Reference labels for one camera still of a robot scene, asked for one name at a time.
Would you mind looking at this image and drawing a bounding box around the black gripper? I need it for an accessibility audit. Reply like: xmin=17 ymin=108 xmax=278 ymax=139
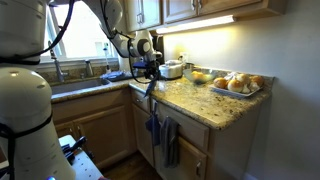
xmin=133 ymin=61 xmax=160 ymax=80

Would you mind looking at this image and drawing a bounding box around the blue oven mitten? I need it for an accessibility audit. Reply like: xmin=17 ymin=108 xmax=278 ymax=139
xmin=144 ymin=77 xmax=159 ymax=97

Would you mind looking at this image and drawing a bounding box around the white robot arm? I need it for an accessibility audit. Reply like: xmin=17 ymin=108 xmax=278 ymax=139
xmin=0 ymin=0 xmax=162 ymax=180

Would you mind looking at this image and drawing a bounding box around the silver kitchen appliance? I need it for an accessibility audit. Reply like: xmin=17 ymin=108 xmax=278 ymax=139
xmin=159 ymin=60 xmax=182 ymax=79

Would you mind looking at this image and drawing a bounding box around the blue hanging pot holder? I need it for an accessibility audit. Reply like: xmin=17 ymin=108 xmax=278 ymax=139
xmin=145 ymin=102 xmax=161 ymax=146

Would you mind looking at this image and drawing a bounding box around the grey hanging dish towel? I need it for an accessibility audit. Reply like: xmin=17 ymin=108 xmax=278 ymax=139
xmin=160 ymin=116 xmax=179 ymax=168

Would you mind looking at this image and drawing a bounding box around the white plate with bread rolls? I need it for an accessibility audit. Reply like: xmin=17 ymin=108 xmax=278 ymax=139
xmin=210 ymin=72 xmax=265 ymax=98

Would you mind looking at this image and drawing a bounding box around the chrome sink faucet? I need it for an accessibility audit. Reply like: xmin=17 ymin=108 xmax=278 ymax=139
xmin=50 ymin=49 xmax=69 ymax=82

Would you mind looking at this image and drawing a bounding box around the under-cabinet light strip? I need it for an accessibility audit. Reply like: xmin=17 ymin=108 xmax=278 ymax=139
xmin=156 ymin=15 xmax=236 ymax=34

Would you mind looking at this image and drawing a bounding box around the stainless steel sink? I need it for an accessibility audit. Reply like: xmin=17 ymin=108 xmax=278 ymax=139
xmin=51 ymin=79 xmax=110 ymax=95

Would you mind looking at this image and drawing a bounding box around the wall power outlet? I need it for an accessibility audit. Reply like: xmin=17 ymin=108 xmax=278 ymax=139
xmin=179 ymin=52 xmax=189 ymax=63

